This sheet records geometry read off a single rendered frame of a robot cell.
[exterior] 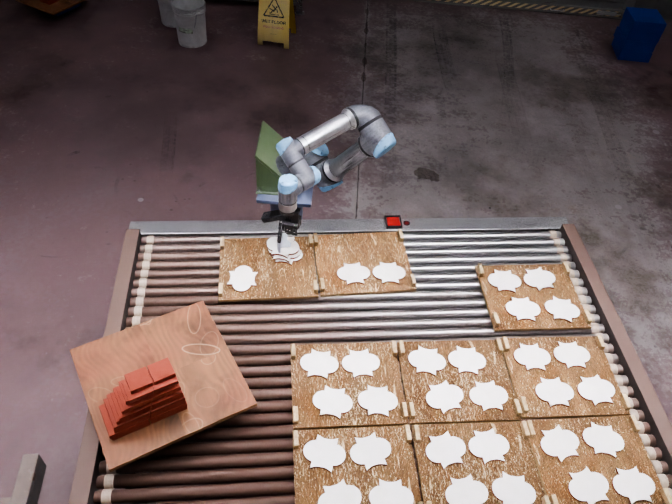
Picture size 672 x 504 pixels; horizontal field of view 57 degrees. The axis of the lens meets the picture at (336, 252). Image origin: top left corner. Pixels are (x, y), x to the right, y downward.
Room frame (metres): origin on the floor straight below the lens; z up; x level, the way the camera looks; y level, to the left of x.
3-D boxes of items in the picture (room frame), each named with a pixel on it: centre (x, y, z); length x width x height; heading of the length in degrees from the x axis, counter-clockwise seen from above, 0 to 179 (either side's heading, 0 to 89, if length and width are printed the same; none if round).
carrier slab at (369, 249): (1.86, -0.12, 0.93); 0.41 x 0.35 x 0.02; 101
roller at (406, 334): (1.49, -0.17, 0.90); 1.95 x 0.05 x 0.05; 98
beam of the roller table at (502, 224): (2.10, -0.08, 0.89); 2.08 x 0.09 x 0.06; 98
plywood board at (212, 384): (1.13, 0.57, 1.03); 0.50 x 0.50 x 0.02; 33
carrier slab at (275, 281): (1.78, 0.29, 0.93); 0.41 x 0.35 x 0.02; 100
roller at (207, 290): (1.74, -0.14, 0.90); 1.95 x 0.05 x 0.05; 98
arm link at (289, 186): (1.87, 0.21, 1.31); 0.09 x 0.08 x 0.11; 138
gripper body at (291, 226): (1.86, 0.21, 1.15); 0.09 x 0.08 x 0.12; 81
